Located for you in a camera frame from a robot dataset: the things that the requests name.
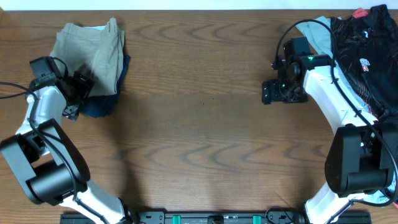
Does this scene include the right black cable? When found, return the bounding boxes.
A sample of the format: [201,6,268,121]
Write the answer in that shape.
[272,19,398,208]

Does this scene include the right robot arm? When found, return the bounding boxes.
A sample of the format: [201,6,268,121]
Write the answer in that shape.
[262,37,397,223]

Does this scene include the black patterned sports garment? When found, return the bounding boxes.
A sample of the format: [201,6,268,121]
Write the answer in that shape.
[330,4,397,124]

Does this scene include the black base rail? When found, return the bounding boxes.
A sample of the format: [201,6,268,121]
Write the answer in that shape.
[60,210,372,224]

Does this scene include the black cable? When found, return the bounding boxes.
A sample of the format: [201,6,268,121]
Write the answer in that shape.
[0,57,109,224]
[272,19,398,208]

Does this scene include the light blue garment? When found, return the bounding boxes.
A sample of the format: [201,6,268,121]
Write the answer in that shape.
[295,16,398,205]

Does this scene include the folded navy blue shorts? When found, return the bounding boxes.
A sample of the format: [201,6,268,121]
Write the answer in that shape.
[80,55,131,118]

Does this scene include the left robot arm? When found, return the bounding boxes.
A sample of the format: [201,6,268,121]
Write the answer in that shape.
[1,56,139,223]

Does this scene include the khaki green shorts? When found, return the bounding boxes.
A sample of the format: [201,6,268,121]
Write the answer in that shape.
[50,17,125,96]

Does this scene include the left black cable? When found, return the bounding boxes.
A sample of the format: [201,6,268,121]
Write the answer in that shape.
[0,57,109,224]

